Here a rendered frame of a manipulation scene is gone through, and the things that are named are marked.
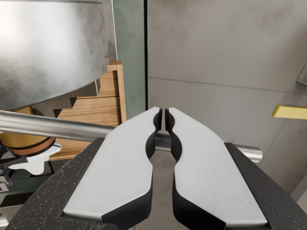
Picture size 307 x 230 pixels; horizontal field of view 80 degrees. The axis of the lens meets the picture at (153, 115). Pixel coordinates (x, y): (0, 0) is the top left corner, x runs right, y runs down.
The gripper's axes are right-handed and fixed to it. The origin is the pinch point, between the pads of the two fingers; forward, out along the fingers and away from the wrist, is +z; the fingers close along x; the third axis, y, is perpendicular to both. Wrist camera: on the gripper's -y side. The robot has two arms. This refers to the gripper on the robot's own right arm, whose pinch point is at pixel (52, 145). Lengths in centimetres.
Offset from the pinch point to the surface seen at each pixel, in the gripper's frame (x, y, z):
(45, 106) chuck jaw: 2.1, -9.6, 1.8
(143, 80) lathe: -54, 7, 25
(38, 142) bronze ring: 2.5, -2.8, -1.0
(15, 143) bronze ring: 4.0, -4.1, -3.6
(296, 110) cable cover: -106, 66, 188
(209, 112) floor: -108, 61, 94
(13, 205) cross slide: -11.3, 30.3, -21.9
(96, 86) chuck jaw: 2.5, -12.6, 10.2
